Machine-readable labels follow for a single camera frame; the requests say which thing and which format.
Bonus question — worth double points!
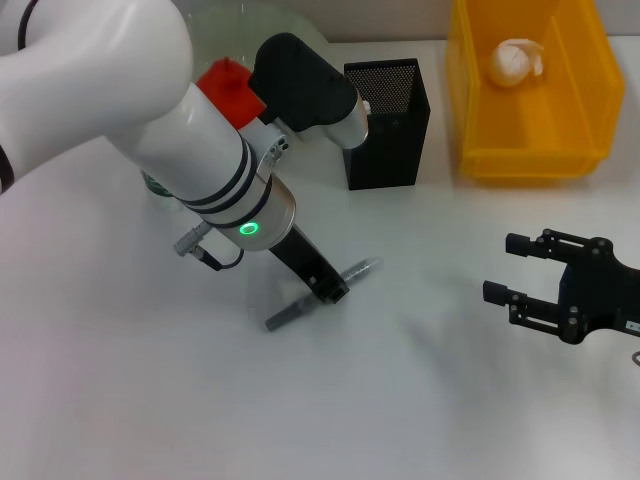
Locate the black mesh pen holder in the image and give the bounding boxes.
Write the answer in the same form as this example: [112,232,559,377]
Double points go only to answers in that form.
[341,58,432,191]

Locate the white paper ball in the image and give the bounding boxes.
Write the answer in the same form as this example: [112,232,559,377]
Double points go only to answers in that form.
[489,38,546,89]

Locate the clear green-label water bottle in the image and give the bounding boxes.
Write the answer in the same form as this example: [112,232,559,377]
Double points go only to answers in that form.
[141,169,184,209]

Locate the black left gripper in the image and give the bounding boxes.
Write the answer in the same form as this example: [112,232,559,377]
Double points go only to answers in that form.
[268,224,350,305]

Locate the grey pen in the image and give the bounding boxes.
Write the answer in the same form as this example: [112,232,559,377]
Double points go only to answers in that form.
[264,256,384,334]

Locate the pale green glass fruit bowl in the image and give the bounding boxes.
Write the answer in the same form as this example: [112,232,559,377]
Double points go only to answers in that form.
[187,4,335,66]

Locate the yellow plastic bin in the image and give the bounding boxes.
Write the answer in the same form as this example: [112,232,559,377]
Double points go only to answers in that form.
[445,0,626,181]

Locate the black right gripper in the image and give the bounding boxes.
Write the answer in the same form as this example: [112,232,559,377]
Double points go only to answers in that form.
[482,228,640,346]

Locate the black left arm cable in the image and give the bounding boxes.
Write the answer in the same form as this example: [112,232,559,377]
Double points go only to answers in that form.
[173,227,246,271]

